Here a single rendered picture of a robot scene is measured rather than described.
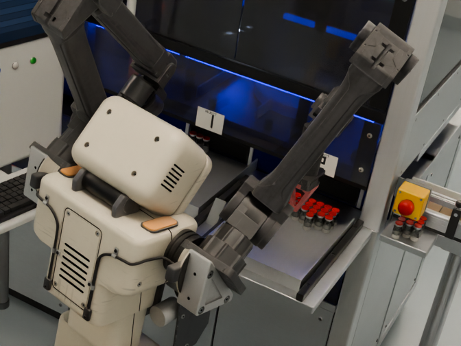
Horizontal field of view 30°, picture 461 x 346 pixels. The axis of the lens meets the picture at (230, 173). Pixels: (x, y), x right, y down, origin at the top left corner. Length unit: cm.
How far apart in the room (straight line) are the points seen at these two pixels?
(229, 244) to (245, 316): 114
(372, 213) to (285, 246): 27
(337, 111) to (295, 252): 76
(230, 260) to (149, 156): 23
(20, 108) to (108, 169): 95
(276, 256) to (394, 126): 43
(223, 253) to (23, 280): 171
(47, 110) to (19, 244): 68
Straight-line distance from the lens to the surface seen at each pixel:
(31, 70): 243
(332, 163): 227
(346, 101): 144
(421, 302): 365
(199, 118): 240
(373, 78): 142
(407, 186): 224
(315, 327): 254
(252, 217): 154
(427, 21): 207
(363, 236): 228
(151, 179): 149
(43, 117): 253
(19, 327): 318
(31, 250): 304
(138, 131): 153
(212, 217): 219
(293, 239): 219
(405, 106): 214
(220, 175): 241
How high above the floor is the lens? 208
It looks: 30 degrees down
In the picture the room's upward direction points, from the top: 9 degrees clockwise
